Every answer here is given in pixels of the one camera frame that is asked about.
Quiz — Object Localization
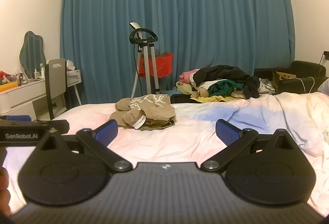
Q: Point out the yellow towel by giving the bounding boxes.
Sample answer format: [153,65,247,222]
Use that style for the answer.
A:
[176,83,232,104]

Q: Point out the person's left hand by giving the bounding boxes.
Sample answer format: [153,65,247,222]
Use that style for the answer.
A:
[0,169,11,217]

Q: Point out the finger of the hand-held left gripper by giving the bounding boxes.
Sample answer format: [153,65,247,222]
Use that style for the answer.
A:
[5,115,32,122]

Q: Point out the white bed sheet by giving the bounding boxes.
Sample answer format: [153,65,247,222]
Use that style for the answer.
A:
[0,91,329,215]

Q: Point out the black garment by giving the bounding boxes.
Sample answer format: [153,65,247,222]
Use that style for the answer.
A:
[193,65,261,99]

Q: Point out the grey chair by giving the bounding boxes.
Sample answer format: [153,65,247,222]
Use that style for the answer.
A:
[32,58,69,121]

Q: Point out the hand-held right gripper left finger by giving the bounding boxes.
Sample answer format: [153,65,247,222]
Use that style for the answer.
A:
[36,120,133,172]

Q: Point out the garment steamer stand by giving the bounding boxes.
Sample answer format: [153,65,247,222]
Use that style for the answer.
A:
[129,22,161,99]

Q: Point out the white cable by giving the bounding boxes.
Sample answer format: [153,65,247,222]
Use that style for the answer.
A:
[295,76,315,93]

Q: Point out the black sofa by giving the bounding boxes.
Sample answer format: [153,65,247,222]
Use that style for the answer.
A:
[254,60,327,95]

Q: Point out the white garment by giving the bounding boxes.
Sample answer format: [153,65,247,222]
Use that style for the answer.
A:
[258,78,276,94]

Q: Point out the khaki printed t-shirt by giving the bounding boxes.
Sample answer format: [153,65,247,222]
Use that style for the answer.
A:
[108,94,176,131]

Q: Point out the brown paper bag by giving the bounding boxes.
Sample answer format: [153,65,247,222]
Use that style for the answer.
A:
[272,71,298,89]

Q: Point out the wavy-edged mirror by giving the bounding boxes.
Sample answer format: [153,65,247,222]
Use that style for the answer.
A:
[19,31,47,79]

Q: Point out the green garment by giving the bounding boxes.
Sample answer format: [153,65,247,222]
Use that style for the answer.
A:
[208,80,244,95]

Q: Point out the red basket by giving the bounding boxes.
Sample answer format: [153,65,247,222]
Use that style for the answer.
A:
[139,52,174,79]

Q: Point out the black flat case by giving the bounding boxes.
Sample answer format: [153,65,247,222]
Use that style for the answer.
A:
[171,94,192,104]

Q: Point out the black wall plug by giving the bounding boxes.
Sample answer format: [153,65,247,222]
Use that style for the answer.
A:
[318,51,329,66]

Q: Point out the pink garment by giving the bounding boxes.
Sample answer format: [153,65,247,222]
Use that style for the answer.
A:
[179,69,200,85]

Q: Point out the white desk with drawers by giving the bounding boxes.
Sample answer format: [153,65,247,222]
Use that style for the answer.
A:
[0,69,84,122]

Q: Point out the blue curtain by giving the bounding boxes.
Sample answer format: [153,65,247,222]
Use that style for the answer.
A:
[60,0,295,105]

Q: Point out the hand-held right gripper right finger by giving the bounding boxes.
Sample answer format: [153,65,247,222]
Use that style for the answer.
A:
[200,119,296,172]

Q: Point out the orange box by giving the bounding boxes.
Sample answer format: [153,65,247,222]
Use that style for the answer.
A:
[0,80,19,93]

